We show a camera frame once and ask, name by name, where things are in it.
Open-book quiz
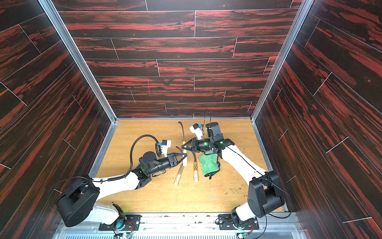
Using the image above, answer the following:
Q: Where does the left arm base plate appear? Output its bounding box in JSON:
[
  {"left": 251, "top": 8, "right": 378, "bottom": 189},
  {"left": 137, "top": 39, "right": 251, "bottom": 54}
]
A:
[{"left": 98, "top": 214, "right": 142, "bottom": 232}]

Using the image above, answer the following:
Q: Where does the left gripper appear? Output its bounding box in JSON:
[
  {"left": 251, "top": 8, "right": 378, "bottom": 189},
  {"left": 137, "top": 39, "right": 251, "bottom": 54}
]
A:
[{"left": 146, "top": 153, "right": 186, "bottom": 177}]

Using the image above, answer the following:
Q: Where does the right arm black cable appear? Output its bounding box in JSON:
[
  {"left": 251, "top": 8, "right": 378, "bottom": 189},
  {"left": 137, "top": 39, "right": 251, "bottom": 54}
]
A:
[{"left": 204, "top": 110, "right": 292, "bottom": 239}]

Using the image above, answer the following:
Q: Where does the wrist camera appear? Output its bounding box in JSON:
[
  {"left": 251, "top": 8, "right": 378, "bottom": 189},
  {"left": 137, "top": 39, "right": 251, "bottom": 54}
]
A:
[
  {"left": 190, "top": 123, "right": 204, "bottom": 140},
  {"left": 159, "top": 140, "right": 171, "bottom": 157}
]

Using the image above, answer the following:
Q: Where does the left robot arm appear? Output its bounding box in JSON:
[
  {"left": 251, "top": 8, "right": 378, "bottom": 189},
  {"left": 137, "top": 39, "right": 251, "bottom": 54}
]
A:
[{"left": 56, "top": 151, "right": 187, "bottom": 227}]

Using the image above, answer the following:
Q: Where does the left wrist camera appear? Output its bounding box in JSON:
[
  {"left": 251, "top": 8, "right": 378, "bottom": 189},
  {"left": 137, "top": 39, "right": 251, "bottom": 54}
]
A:
[{"left": 159, "top": 140, "right": 171, "bottom": 157}]

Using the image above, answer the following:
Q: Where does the small sickle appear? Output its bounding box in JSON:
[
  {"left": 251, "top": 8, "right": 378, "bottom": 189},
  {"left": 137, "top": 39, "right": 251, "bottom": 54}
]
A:
[
  {"left": 192, "top": 151, "right": 199, "bottom": 182},
  {"left": 174, "top": 147, "right": 187, "bottom": 185},
  {"left": 178, "top": 121, "right": 188, "bottom": 167}
]

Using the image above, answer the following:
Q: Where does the green and black rag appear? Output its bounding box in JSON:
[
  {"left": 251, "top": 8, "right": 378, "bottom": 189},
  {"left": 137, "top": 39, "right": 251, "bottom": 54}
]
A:
[{"left": 199, "top": 154, "right": 220, "bottom": 179}]

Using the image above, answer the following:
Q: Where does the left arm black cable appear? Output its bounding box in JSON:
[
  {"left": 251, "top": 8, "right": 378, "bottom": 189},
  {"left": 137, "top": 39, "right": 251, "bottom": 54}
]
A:
[{"left": 47, "top": 134, "right": 163, "bottom": 210}]

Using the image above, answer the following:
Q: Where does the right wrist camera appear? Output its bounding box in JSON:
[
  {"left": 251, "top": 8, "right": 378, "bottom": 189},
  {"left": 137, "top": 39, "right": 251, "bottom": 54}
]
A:
[{"left": 190, "top": 123, "right": 204, "bottom": 140}]

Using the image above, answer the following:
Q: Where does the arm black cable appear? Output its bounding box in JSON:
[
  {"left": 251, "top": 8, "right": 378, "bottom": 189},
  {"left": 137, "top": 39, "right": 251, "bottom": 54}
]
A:
[
  {"left": 204, "top": 110, "right": 292, "bottom": 239},
  {"left": 47, "top": 134, "right": 163, "bottom": 210}
]

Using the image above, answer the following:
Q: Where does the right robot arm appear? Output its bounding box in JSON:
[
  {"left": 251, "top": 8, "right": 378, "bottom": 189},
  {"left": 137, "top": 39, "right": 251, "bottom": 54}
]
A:
[{"left": 182, "top": 122, "right": 285, "bottom": 229}]

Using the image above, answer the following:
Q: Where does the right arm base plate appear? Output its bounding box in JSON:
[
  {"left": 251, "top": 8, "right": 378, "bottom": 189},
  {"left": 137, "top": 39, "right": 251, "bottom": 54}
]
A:
[{"left": 215, "top": 213, "right": 259, "bottom": 231}]

